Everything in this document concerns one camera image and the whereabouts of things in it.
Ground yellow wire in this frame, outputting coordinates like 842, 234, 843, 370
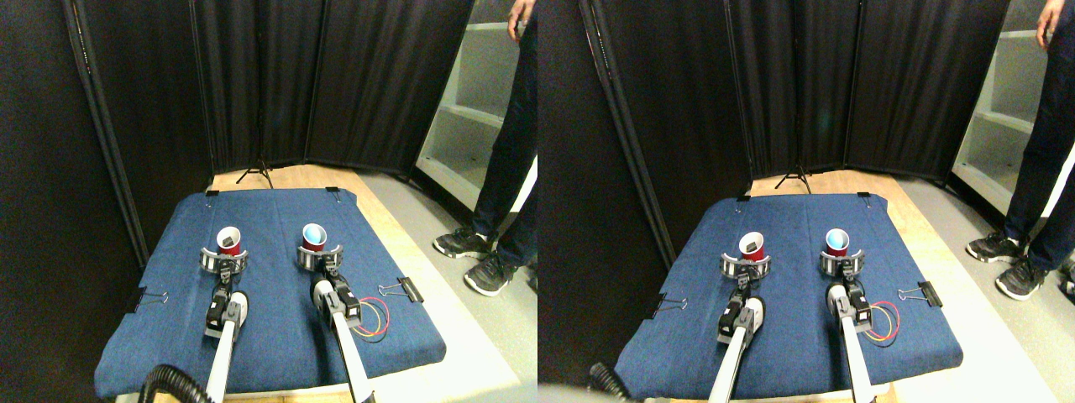
865, 307, 894, 340
353, 302, 385, 337

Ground red wire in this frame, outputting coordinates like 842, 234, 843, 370
867, 301, 901, 344
359, 296, 392, 341

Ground black curtain stand foot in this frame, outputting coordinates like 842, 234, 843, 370
774, 164, 813, 196
236, 160, 275, 191

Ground person's legs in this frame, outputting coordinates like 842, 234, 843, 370
966, 17, 1075, 301
433, 13, 538, 298

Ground white shelf unit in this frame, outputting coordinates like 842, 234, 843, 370
951, 0, 1061, 215
414, 0, 538, 212

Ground black curtain stand pole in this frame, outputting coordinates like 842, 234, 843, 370
64, 0, 150, 271
579, 0, 677, 270

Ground black ribbed hose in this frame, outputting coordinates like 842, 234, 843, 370
139, 364, 215, 403
588, 363, 631, 403

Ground person's hand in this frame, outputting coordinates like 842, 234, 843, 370
1037, 0, 1066, 50
508, 0, 535, 43

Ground dark blue cloth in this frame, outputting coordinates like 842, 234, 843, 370
94, 186, 447, 400
610, 193, 964, 400

